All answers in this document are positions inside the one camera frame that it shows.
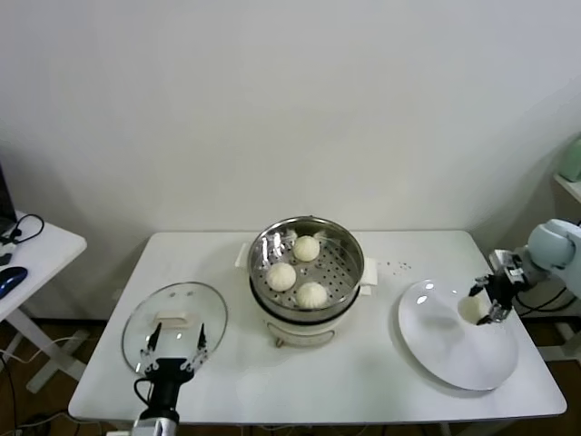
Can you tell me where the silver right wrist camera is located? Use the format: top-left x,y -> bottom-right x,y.
489,248 -> 527,285

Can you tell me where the white shelf board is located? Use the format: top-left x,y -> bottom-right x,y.
551,174 -> 581,205

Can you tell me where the white floor cable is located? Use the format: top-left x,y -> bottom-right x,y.
0,335 -> 78,364

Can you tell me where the black looped desk cable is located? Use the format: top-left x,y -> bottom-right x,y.
0,213 -> 45,249

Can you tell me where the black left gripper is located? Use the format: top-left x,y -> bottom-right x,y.
138,322 -> 209,410

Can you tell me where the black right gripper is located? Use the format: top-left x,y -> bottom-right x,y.
468,272 -> 523,326

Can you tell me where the black power cable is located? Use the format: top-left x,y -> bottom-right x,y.
519,281 -> 576,319

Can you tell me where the white steamed baozi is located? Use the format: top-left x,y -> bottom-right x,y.
292,235 -> 321,263
266,262 -> 298,292
457,295 -> 489,324
295,281 -> 329,310

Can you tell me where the stainless steel steamer basket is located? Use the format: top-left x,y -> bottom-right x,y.
234,216 -> 380,319

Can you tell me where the white side desk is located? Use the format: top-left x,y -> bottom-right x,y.
0,209 -> 88,394

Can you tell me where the glass pot lid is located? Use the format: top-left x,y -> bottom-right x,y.
121,281 -> 229,382

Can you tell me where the pale green box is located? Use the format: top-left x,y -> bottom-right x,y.
556,138 -> 581,183

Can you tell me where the blue computer mouse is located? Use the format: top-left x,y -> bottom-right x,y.
0,266 -> 29,300

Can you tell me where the dark laptop screen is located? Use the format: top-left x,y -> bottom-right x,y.
0,161 -> 18,235

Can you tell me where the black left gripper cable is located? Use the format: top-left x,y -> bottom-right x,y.
133,379 -> 153,405

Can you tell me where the grey floor cable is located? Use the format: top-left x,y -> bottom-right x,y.
0,401 -> 99,431

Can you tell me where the white round plate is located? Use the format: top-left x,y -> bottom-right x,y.
398,279 -> 519,392

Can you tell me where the white electric cooker pot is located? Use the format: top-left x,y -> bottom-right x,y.
248,272 -> 380,350

